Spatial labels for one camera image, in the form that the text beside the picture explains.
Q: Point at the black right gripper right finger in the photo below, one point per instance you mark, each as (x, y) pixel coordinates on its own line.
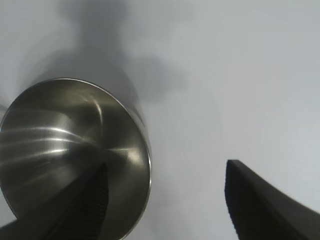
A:
(262, 212)

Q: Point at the stainless steel mixing bowl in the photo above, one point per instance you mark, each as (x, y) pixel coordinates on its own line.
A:
(62, 130)

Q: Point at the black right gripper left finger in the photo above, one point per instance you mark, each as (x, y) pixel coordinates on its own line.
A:
(70, 215)

